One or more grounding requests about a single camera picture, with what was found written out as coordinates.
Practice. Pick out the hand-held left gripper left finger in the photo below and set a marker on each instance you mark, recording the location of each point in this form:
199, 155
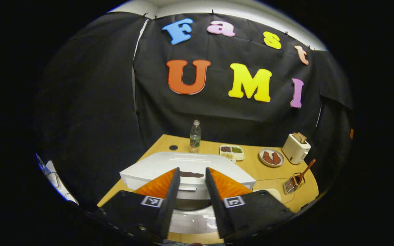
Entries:
169, 212

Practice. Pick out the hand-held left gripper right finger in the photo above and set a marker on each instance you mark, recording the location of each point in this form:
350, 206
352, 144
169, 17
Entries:
217, 212

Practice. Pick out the white rice cooker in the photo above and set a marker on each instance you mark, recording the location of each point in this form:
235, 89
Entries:
190, 162

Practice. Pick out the brown wooden spoon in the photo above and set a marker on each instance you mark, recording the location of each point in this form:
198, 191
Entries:
306, 169

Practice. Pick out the clear rice container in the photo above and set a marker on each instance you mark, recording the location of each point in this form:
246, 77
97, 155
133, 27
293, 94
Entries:
275, 191

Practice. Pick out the toast bread slice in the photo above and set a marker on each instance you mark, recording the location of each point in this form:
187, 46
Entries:
297, 138
303, 136

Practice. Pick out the white divided grain dish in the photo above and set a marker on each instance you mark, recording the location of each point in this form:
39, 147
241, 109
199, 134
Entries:
233, 154

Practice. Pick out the white toaster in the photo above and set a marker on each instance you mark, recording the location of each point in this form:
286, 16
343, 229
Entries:
294, 152

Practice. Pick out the small black round disc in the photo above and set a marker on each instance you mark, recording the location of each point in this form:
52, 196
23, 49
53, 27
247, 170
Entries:
173, 147

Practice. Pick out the round white plate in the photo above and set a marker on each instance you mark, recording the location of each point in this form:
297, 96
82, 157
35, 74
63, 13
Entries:
271, 165

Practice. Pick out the brown meat piece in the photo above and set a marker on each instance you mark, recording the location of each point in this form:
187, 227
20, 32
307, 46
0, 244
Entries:
276, 158
267, 157

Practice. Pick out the clear plastic water bottle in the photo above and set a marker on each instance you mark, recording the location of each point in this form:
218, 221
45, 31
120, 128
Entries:
195, 136

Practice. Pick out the white and blue packaging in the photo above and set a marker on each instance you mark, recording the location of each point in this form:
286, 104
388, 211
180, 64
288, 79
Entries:
51, 171

